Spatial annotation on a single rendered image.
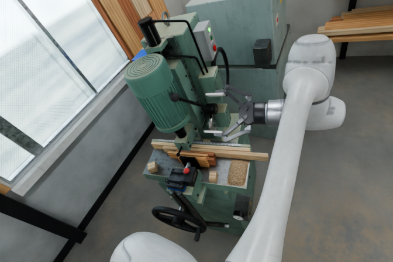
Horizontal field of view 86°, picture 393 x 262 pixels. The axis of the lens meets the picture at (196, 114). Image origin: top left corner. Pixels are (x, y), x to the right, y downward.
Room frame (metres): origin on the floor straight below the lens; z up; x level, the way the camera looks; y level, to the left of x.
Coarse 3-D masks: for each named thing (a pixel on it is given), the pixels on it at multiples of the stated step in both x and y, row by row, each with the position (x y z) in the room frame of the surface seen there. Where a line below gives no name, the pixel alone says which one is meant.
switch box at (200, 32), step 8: (200, 24) 0.98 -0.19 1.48; (208, 24) 0.95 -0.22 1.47; (200, 32) 0.91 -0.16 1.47; (208, 32) 0.93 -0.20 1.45; (200, 40) 0.92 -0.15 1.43; (208, 40) 0.91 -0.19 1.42; (200, 48) 0.92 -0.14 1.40; (208, 48) 0.90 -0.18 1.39; (216, 48) 0.97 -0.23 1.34; (208, 56) 0.91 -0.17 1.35
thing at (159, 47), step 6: (144, 18) 0.90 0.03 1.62; (150, 18) 0.87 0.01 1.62; (138, 24) 0.87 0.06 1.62; (144, 24) 0.85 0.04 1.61; (150, 24) 0.85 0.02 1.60; (144, 30) 0.86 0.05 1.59; (150, 30) 0.85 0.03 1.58; (156, 30) 0.88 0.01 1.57; (144, 36) 0.87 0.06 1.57; (150, 36) 0.85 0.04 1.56; (156, 36) 0.86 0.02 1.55; (150, 42) 0.86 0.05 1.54; (156, 42) 0.85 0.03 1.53; (162, 42) 0.86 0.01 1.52; (150, 48) 0.86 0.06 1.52; (156, 48) 0.84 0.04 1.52; (162, 48) 0.84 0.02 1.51; (162, 54) 0.85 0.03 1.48
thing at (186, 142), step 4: (188, 124) 0.82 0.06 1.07; (192, 124) 0.81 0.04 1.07; (188, 128) 0.80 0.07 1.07; (192, 128) 0.80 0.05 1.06; (188, 132) 0.77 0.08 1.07; (192, 132) 0.78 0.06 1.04; (176, 136) 0.78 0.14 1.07; (188, 136) 0.75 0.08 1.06; (192, 136) 0.77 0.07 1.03; (176, 140) 0.75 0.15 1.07; (180, 140) 0.74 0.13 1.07; (184, 140) 0.73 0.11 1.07; (188, 140) 0.73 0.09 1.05; (192, 140) 0.76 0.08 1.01; (176, 144) 0.74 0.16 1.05; (180, 144) 0.73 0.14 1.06; (184, 144) 0.71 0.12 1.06; (188, 144) 0.72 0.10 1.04; (184, 148) 0.72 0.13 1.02; (188, 148) 0.71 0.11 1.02
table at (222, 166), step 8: (160, 152) 0.88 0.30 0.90; (152, 160) 0.84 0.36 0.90; (160, 160) 0.82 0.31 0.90; (168, 160) 0.79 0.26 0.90; (176, 160) 0.77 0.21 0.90; (216, 160) 0.66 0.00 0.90; (224, 160) 0.64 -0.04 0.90; (248, 160) 0.58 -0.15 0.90; (160, 168) 0.76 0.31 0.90; (168, 168) 0.74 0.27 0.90; (200, 168) 0.65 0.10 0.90; (208, 168) 0.63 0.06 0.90; (216, 168) 0.61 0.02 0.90; (224, 168) 0.59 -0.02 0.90; (248, 168) 0.54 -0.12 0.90; (152, 176) 0.75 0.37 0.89; (160, 176) 0.71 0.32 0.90; (168, 176) 0.69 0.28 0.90; (208, 176) 0.59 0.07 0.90; (224, 176) 0.55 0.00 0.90; (248, 176) 0.50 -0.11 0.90; (208, 184) 0.55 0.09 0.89; (216, 184) 0.53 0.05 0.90; (224, 184) 0.51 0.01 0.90; (248, 184) 0.48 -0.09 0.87; (200, 192) 0.54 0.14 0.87; (240, 192) 0.47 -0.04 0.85; (248, 192) 0.45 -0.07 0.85; (200, 200) 0.50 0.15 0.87
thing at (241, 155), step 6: (168, 150) 0.84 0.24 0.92; (174, 150) 0.82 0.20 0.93; (192, 150) 0.75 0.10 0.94; (204, 150) 0.72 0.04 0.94; (210, 150) 0.70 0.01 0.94; (216, 150) 0.69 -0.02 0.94; (222, 150) 0.67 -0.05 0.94; (216, 156) 0.68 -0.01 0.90; (222, 156) 0.66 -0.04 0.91; (228, 156) 0.64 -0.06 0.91; (234, 156) 0.62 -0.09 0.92; (240, 156) 0.60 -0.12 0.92; (246, 156) 0.59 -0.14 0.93; (252, 156) 0.57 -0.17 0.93; (258, 156) 0.55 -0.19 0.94; (264, 156) 0.54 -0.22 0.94
